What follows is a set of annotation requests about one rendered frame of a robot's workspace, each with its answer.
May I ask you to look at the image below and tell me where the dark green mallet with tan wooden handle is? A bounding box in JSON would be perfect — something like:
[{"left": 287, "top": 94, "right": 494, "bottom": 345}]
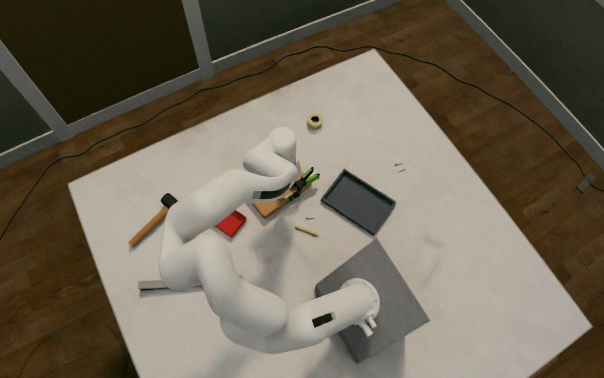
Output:
[{"left": 128, "top": 193, "right": 178, "bottom": 248}]

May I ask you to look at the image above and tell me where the grey flat bar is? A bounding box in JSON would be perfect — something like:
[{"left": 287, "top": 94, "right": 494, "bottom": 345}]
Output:
[{"left": 138, "top": 280, "right": 170, "bottom": 291}]

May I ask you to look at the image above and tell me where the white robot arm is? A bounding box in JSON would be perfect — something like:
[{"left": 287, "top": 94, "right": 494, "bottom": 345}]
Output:
[{"left": 159, "top": 127, "right": 380, "bottom": 354}]

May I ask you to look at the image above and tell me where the red shallow tray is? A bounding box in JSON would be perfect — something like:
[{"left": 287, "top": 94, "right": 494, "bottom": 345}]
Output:
[{"left": 215, "top": 210, "right": 247, "bottom": 238}]

